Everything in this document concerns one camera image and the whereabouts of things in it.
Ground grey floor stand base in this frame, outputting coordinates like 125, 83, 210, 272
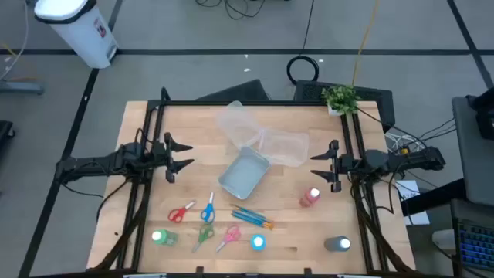
0, 79, 44, 96

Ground black mesh computer case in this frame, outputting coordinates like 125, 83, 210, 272
293, 80, 397, 134

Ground blue scissors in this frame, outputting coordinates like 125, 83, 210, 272
200, 192, 216, 224

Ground black aluminium table frame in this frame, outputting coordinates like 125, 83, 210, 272
86, 86, 418, 278

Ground yellow hanging cable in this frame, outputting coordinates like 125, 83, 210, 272
351, 0, 381, 88

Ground tall clear plastic bin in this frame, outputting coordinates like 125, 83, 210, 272
215, 100, 263, 150

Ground red paint bottle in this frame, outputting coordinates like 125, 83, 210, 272
299, 187, 321, 209

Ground white cable bundle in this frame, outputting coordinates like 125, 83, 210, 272
384, 131, 425, 155

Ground red scissors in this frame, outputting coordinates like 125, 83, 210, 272
167, 199, 197, 224

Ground white paper sheet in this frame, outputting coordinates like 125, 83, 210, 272
395, 180, 431, 226

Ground shallow clear plastic bin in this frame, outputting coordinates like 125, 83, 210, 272
257, 128, 310, 168

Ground white trash bin black rim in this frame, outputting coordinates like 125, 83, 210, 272
33, 0, 120, 70

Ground black desk equipment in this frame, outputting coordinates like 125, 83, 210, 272
465, 86, 494, 141

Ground grey plastic bin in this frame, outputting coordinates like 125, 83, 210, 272
218, 145, 271, 201

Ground black flat panel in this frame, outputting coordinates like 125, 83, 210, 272
195, 79, 271, 102

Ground green scissors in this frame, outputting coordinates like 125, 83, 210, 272
191, 222, 215, 254

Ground potted green plant white pot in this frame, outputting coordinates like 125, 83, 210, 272
321, 84, 362, 117

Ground white round stool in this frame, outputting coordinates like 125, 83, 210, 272
431, 228, 458, 252

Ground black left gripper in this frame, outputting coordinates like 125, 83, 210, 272
150, 132, 195, 184

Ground thin black cable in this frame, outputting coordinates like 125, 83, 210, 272
357, 107, 429, 150

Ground black coiled cable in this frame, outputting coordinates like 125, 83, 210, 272
286, 0, 320, 86

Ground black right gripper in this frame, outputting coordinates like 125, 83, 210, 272
310, 139, 366, 193

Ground backlit keyboard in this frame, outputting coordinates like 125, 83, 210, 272
457, 218, 494, 271

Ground black floor cable bundle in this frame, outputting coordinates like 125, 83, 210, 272
195, 0, 267, 20

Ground light blue paint bottle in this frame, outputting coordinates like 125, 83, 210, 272
250, 234, 266, 252

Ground green paint bottle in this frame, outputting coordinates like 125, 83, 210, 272
151, 229, 179, 247

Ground pink scissors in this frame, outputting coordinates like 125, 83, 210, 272
215, 225, 242, 254

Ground dark grey paint bottle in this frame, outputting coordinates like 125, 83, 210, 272
323, 235, 352, 253

